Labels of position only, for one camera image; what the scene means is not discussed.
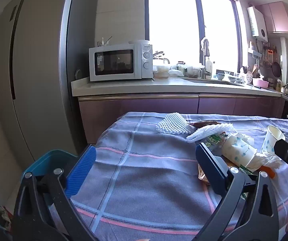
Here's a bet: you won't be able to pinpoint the purple kitchen counter cabinet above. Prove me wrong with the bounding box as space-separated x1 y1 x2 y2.
71 77 286 145

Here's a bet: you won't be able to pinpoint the green labelled glass jar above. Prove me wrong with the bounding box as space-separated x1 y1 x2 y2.
176 61 187 74

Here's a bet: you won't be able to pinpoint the hanging frying pan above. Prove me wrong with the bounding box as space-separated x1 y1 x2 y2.
271 61 282 78

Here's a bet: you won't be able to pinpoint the crumpled clear plastic bag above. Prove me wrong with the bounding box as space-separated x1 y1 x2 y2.
0 206 11 228

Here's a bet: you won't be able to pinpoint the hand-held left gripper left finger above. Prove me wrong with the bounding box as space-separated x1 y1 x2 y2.
12 144 97 241

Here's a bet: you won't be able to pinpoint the large white foam fruit net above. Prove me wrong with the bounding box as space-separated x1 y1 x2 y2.
156 112 196 134

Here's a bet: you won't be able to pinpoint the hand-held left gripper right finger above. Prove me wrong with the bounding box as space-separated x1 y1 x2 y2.
195 143 285 241

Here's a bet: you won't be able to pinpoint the pink wall cabinet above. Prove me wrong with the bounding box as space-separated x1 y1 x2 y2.
255 1 288 34

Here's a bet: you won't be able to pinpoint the white soap bottle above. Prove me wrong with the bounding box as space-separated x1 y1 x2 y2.
205 58 216 79

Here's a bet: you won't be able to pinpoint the pink pot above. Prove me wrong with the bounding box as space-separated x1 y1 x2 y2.
252 78 270 88

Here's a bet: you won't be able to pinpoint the teal plastic trash bin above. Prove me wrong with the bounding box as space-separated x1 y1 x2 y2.
21 149 78 206

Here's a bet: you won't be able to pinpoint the steel kitchen faucet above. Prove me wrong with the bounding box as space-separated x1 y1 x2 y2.
200 38 211 79

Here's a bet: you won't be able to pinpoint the long white foam fruit net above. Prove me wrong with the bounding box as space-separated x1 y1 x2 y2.
186 123 233 143

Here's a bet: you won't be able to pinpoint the grey checked tablecloth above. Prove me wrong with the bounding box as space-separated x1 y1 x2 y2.
49 112 288 241

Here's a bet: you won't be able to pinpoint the small amber plastic wrapper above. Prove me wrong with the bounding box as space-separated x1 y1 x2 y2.
197 163 211 185

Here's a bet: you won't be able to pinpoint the glass kettle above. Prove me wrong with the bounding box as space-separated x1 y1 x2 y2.
153 51 171 66

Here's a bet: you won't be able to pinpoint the upright blue print paper cup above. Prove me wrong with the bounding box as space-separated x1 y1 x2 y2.
260 125 286 155

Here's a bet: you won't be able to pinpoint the crushed blue print paper cup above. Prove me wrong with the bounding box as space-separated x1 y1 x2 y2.
220 134 257 168

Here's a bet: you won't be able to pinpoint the white dotted utensil holder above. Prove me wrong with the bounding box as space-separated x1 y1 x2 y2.
243 64 258 84

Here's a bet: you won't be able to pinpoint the kitchen window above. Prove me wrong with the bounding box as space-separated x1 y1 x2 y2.
145 0 243 72

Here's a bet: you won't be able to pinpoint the green labelled plastic packet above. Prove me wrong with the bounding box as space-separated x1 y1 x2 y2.
199 133 229 153

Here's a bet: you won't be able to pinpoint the glass jar brown contents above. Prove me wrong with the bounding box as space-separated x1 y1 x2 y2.
187 66 200 78

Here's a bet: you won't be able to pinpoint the white microwave oven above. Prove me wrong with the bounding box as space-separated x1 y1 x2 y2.
89 44 154 81

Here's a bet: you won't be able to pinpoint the wall mounted rack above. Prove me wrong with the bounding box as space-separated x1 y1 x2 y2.
248 41 263 58

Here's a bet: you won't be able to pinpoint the white water heater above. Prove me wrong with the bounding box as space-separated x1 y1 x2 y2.
247 5 269 43

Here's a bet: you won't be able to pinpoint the silver refrigerator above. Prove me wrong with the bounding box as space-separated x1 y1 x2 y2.
0 0 98 166

